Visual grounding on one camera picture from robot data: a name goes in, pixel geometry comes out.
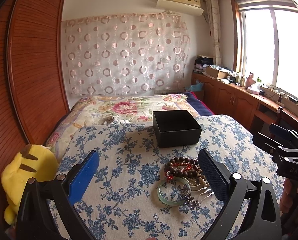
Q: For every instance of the light blue paper bag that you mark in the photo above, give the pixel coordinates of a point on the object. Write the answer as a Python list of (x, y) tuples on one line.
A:
[(197, 87)]

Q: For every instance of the wooden side cabinet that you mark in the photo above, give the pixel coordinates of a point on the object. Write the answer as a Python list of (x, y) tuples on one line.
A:
[(254, 112)]

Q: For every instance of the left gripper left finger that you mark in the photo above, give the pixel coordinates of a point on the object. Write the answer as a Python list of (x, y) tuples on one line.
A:
[(35, 220)]

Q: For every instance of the person's right hand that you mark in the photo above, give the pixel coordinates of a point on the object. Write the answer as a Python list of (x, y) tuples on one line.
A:
[(286, 200)]

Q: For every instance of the navy blue blanket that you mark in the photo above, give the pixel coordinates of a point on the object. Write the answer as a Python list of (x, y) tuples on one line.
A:
[(197, 104)]

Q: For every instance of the window with wooden frame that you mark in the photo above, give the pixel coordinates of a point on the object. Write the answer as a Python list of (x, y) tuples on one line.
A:
[(266, 42)]

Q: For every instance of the pile of dark clothes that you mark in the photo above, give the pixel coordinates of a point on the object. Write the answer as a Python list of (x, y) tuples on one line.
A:
[(201, 62)]

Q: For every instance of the white power strip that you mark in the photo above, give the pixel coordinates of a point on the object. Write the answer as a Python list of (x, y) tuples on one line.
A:
[(281, 98)]

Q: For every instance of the beige window curtain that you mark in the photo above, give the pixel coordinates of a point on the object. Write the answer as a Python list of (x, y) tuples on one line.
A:
[(213, 13)]

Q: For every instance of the white air conditioner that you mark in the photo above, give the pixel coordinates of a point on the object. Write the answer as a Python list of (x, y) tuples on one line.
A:
[(190, 7)]

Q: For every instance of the yellow plush toy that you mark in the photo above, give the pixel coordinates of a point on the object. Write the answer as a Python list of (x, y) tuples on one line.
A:
[(33, 161)]

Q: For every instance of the silver flower hair fork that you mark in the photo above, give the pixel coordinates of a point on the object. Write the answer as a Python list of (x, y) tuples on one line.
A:
[(194, 198)]

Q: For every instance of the cardboard box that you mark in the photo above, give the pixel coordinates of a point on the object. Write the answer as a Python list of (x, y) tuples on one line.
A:
[(216, 72)]

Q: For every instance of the pink floral quilt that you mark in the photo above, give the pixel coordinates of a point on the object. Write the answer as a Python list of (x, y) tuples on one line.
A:
[(103, 110)]

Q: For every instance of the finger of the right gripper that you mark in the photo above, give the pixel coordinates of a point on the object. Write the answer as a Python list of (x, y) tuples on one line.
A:
[(268, 145), (278, 129)]

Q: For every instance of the pink figurine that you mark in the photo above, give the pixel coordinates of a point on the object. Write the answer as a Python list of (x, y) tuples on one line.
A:
[(249, 81)]

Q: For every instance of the blue floral white blanket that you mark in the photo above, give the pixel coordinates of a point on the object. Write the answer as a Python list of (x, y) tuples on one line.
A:
[(121, 200)]

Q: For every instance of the black jewelry box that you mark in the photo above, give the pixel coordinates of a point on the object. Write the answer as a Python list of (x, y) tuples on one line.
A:
[(175, 128)]

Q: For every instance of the green jade bangle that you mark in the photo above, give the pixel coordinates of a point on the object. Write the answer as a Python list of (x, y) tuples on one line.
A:
[(170, 192)]

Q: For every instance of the circle patterned sheer curtain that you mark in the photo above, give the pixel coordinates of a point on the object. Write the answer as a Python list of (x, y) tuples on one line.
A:
[(124, 54)]

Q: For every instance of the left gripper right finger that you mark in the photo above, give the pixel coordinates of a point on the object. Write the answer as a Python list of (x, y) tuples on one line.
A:
[(262, 218)]

